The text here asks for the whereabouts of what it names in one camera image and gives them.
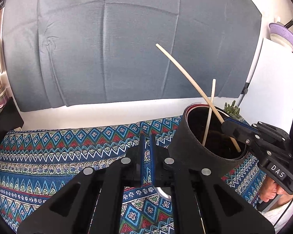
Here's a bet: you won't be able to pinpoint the purple colander basket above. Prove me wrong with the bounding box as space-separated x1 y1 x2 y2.
269 23 293 52

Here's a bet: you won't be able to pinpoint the wooden chopstick three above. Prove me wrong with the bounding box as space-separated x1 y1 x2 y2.
155 43 242 153

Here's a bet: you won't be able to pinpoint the small cactus white pot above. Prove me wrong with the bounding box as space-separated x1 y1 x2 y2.
224 100 244 121

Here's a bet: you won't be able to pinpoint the patterned blue tablecloth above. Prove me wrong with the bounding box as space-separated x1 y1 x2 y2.
0 115 267 234

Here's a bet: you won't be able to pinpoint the wooden chopstick one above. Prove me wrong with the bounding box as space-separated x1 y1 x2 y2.
202 78 216 146

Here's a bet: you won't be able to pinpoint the white refrigerator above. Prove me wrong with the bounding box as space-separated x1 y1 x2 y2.
240 39 293 133

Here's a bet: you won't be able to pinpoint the grey cloth backdrop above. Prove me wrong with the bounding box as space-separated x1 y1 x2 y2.
2 0 261 112

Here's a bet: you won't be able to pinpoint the black cylindrical utensil holder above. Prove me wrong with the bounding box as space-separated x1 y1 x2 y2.
168 104 249 177

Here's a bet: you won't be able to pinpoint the black chopsticks in basket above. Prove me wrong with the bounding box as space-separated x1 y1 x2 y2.
284 19 293 28

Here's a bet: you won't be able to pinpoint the person's right hand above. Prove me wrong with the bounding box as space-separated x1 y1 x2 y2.
259 176 285 202

